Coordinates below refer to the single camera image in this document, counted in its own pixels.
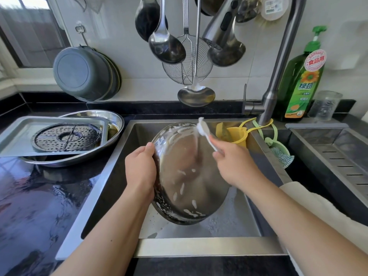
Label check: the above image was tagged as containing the black round steamer rack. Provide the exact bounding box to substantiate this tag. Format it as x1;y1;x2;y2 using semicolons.
31;123;103;153

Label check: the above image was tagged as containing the person's left hand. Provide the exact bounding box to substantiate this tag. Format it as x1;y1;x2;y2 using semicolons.
124;142;158;199

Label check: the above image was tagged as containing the steel wall hook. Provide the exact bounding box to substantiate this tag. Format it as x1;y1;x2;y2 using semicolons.
75;23;90;48

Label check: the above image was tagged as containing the clear plastic cup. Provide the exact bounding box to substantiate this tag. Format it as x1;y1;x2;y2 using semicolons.
308;90;343;122

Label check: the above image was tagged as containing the person's left forearm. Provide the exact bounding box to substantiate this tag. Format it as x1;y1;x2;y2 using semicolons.
52;187;153;276

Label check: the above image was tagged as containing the yellow-handled steel ladle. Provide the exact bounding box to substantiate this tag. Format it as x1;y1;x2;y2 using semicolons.
177;0;217;108

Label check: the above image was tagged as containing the round steel basin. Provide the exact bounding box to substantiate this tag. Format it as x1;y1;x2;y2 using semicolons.
20;109;125;168

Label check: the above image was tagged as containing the steel gooseneck faucet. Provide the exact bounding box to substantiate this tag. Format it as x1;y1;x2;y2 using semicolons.
202;0;307;127

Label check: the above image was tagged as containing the steel soup ladle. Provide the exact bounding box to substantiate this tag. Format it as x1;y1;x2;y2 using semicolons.
148;0;187;65

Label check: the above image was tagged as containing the person's right forearm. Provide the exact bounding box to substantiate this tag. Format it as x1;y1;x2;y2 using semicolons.
244;172;368;276

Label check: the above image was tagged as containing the yellow hanging sink cup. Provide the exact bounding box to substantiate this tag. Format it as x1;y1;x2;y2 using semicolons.
215;117;274;149

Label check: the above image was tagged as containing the white cleaning brush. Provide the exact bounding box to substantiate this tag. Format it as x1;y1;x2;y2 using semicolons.
196;117;222;153

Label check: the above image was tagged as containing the grey hanging basin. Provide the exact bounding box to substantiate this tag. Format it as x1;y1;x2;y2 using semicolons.
52;45;115;103

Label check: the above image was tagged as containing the dark green hanging basin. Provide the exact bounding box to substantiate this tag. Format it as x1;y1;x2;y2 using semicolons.
107;51;123;99

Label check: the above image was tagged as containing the steel sink drain tray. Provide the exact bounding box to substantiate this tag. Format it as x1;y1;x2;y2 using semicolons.
285;123;368;209

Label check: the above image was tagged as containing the white dish brush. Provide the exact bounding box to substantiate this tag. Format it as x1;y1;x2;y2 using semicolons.
259;0;290;22

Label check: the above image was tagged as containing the round steel pan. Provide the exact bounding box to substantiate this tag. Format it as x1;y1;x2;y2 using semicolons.
151;122;231;225

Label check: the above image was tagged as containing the orange-handled brass ladle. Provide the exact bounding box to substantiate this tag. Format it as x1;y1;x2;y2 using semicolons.
195;0;230;17

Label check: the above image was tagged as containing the green dish soap bottle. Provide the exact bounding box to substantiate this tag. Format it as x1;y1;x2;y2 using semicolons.
278;25;328;120

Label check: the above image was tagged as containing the wire mesh skimmer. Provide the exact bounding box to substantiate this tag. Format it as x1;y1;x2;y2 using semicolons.
161;0;215;85

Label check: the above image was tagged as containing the white dish rag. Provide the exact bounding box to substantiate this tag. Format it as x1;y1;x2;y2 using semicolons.
280;181;368;276

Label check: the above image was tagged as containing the green hanging sponge holder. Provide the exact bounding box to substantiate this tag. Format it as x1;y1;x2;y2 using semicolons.
252;119;296;169

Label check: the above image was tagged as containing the hanging steel ladles and skimmer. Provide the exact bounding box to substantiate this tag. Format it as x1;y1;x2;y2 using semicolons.
135;0;170;43

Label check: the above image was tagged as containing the stainless steel sink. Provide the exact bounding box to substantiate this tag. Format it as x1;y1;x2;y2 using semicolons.
54;117;294;261

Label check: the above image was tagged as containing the rectangular steel tray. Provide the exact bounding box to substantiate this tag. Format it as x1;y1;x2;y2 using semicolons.
0;115;110;158

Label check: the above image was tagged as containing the person's right hand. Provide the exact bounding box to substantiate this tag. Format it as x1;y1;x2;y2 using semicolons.
208;135;266;191

